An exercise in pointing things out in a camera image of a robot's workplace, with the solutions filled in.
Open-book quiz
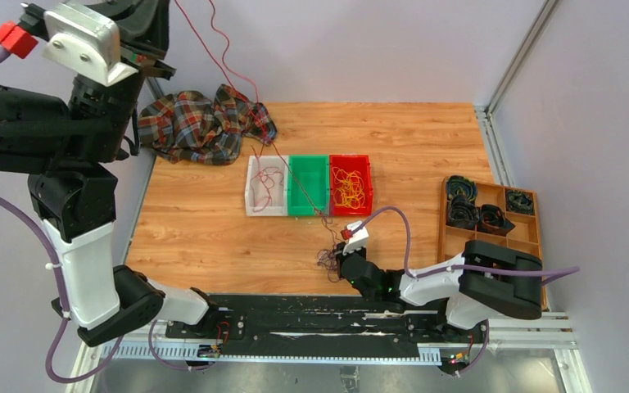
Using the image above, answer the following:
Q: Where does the yellow cable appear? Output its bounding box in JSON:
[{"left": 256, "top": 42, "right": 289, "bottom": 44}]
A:
[{"left": 330, "top": 166, "right": 369, "bottom": 211}]

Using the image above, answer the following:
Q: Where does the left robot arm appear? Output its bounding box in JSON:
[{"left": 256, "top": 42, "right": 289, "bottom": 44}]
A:
[{"left": 0, "top": 1, "right": 219, "bottom": 347}]

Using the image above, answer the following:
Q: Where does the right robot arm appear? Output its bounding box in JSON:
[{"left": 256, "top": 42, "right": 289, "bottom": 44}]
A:
[{"left": 333, "top": 240, "right": 542, "bottom": 341}]

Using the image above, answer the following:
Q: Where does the red plastic bin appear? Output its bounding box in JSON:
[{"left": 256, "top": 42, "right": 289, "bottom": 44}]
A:
[{"left": 329, "top": 155, "right": 373, "bottom": 217}]

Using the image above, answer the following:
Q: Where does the green plastic bin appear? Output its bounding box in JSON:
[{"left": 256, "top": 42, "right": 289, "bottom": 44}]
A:
[{"left": 287, "top": 155, "right": 330, "bottom": 216}]

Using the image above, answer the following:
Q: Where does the plaid cloth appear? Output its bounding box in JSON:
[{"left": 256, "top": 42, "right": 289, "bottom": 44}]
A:
[{"left": 137, "top": 84, "right": 278, "bottom": 165}]

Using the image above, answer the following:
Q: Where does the white plastic bin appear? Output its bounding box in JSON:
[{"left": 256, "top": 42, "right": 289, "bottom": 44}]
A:
[{"left": 244, "top": 156, "right": 289, "bottom": 217}]

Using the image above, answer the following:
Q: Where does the black coiled item lower left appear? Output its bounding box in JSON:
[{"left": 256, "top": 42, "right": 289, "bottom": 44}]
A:
[{"left": 446, "top": 195, "right": 479, "bottom": 230}]

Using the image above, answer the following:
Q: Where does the black coiled item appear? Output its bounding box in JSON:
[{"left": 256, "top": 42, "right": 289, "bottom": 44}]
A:
[
  {"left": 505, "top": 189, "right": 535, "bottom": 215},
  {"left": 446, "top": 195, "right": 479, "bottom": 230},
  {"left": 446, "top": 175, "right": 478, "bottom": 203},
  {"left": 477, "top": 204, "right": 515, "bottom": 237}
]

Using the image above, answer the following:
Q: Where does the black coiled item upper left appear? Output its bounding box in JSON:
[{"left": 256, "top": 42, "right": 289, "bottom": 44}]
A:
[{"left": 446, "top": 175, "right": 478, "bottom": 203}]

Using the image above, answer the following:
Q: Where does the black coiled item centre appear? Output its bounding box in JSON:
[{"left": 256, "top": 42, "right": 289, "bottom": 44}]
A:
[{"left": 477, "top": 204, "right": 515, "bottom": 237}]

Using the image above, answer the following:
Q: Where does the wooden compartment tray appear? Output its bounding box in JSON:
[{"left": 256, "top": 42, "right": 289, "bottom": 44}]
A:
[{"left": 437, "top": 175, "right": 546, "bottom": 320}]

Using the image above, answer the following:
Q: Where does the black coiled item far right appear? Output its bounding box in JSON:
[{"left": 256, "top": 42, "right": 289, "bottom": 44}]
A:
[{"left": 505, "top": 189, "right": 535, "bottom": 215}]

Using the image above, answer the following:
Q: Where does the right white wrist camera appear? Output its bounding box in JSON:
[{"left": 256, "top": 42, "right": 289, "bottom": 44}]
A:
[{"left": 341, "top": 220, "right": 369, "bottom": 255}]

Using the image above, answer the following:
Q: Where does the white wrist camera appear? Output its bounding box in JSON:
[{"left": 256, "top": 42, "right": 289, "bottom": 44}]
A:
[
  {"left": 43, "top": 2, "right": 138, "bottom": 87},
  {"left": 341, "top": 220, "right": 369, "bottom": 255}
]

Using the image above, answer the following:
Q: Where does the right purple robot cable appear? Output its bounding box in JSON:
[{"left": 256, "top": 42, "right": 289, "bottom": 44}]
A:
[{"left": 346, "top": 206, "right": 581, "bottom": 377}]

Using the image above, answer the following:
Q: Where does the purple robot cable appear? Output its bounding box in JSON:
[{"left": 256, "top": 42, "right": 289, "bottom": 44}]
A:
[
  {"left": 0, "top": 21, "right": 227, "bottom": 384},
  {"left": 346, "top": 206, "right": 581, "bottom": 377}
]

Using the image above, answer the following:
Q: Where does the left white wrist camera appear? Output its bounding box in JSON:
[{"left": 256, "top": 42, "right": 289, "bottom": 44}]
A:
[{"left": 43, "top": 2, "right": 138, "bottom": 87}]

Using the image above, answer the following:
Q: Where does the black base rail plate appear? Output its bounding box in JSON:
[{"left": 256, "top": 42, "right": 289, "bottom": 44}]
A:
[{"left": 165, "top": 295, "right": 486, "bottom": 359}]

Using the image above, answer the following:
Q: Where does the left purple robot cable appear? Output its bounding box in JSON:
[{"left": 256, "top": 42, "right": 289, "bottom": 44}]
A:
[{"left": 0, "top": 21, "right": 227, "bottom": 384}]

